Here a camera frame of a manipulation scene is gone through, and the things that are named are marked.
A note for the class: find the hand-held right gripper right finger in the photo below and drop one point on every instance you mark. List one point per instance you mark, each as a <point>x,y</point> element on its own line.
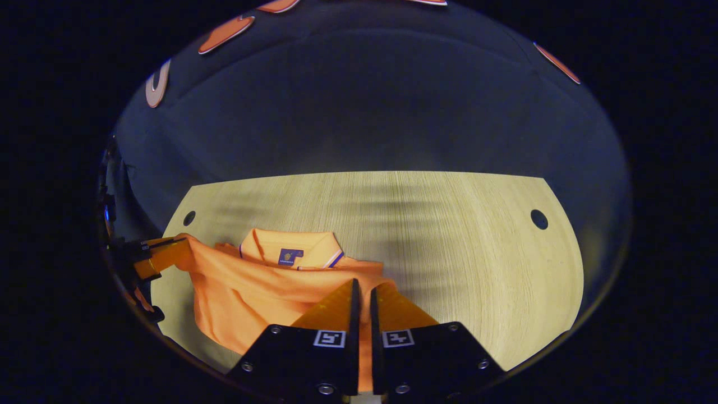
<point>374,317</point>

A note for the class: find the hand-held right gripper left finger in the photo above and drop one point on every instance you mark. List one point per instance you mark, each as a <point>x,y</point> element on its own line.
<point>354,314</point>

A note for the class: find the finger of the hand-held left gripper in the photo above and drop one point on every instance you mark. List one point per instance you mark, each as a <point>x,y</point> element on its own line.
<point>165,259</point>

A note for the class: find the orange polo T-shirt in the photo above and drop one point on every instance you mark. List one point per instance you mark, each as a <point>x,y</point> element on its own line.
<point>252,297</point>

